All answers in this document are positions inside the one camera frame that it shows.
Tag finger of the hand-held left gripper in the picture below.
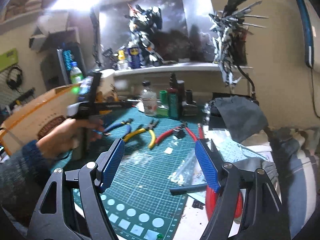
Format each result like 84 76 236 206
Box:
96 100 137 108
90 108 117 117

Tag green-label water bottle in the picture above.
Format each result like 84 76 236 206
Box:
69 61 84 84

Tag white dog-print paper bucket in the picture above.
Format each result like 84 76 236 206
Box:
99 69 121 117

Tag clear plastic bag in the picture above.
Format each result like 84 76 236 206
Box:
170 152 208 188

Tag person's left hand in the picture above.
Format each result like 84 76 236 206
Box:
36 117 105 159

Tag black pen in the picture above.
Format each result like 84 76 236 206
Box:
170 183 208 195

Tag black-capped glass bottle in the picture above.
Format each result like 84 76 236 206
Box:
139 81 158 117

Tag white wall shelf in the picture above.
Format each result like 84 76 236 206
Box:
29 26 81 53

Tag person's left forearm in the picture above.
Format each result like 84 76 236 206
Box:
0 140 65 230

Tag tall dark green bottle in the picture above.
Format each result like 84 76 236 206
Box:
167 73 185 120

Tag clear plastic scraps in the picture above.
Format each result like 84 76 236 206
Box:
126 152 150 164

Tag black box teal lettering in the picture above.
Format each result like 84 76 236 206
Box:
41 47 87 90

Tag black headphones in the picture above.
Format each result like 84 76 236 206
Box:
6 65 23 90

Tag black cable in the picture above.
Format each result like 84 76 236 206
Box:
310 66 320 118

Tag black desk lamp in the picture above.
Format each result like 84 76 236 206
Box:
89 5 103 70

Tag dark grey cloth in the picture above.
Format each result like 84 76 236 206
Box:
214 95 268 143

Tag red-handled nippers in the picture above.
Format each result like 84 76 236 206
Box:
154 121 198 145

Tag squat black bottle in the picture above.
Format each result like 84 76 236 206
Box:
182 89 198 117

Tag black blue wall device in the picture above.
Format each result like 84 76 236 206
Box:
287 0 315 68

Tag yellow-handled pliers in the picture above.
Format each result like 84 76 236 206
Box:
122 119 160 150

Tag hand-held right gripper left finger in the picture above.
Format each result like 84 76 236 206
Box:
26 137 125 240

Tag green cutting mat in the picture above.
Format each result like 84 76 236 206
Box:
71 104 213 240

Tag green-capped bottle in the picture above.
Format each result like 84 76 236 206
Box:
157 90 170 117

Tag white desk shelf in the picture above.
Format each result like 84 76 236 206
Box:
114 62 253 77

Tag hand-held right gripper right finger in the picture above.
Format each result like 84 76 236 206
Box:
194 138 292 240

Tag storm backdrop poster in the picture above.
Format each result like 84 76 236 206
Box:
99 0 218 63

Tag dark winged robot model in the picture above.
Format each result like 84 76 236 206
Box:
209 0 269 88

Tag white printed paper sheet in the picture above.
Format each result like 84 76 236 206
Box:
212 129 272 163

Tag printed cardboard box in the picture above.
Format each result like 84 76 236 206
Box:
0 84 83 155

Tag blue-handled pliers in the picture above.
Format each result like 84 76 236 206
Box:
102 118 133 143

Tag blue yellow spray can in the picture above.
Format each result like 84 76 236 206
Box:
126 44 142 69

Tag green wall panel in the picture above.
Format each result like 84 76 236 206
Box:
0 48 20 72

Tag white blue robot model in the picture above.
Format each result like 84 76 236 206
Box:
126 4 167 67

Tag red long-nose pliers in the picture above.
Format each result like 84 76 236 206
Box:
205 187 243 227

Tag yellow-capped clear bottle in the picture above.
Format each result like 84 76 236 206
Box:
116 50 127 70

